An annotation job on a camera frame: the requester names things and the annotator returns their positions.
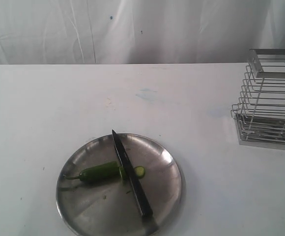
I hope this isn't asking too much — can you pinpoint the green cucumber slice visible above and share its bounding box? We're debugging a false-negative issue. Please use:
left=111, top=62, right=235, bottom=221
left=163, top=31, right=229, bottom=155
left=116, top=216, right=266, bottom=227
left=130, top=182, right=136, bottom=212
left=134, top=166, right=145, bottom=178

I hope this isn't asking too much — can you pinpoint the green chili pepper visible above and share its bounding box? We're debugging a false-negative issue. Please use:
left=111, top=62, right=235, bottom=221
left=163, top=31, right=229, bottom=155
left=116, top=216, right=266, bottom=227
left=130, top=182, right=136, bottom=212
left=65, top=161, right=119, bottom=183

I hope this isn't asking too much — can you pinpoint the black handled knife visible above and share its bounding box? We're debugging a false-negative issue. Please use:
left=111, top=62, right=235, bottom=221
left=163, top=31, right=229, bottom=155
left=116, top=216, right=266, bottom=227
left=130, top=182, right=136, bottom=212
left=112, top=130, right=153, bottom=218

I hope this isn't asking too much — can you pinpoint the round steel plate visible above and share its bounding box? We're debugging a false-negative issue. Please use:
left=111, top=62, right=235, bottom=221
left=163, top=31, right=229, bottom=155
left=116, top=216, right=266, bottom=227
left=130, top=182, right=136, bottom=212
left=56, top=133, right=184, bottom=236

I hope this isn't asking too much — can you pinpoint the white backdrop curtain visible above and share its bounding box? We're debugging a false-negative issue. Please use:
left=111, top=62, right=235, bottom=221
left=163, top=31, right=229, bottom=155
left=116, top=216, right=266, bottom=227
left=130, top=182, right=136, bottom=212
left=0, top=0, right=285, bottom=64

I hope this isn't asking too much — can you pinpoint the steel wire utensil rack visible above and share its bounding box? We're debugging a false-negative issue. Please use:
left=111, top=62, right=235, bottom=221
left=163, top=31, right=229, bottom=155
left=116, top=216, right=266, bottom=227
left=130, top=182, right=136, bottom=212
left=231, top=49, right=285, bottom=150

